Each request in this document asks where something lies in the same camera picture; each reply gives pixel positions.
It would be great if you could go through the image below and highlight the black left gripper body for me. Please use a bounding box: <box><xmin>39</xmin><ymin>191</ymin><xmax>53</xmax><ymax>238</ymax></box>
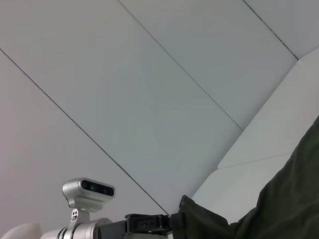
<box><xmin>98</xmin><ymin>219</ymin><xmax>130</xmax><ymax>239</ymax></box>

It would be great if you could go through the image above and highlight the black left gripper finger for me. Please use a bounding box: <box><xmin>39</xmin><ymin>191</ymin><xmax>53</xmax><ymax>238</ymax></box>
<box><xmin>124</xmin><ymin>213</ymin><xmax>184</xmax><ymax>235</ymax></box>

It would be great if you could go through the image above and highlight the dark green FREE T-shirt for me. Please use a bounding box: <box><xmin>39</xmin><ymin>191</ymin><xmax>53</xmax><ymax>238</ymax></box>
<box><xmin>178</xmin><ymin>121</ymin><xmax>319</xmax><ymax>239</ymax></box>

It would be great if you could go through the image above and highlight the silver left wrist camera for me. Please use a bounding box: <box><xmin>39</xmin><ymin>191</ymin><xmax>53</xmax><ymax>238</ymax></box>
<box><xmin>62</xmin><ymin>177</ymin><xmax>116</xmax><ymax>228</ymax></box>

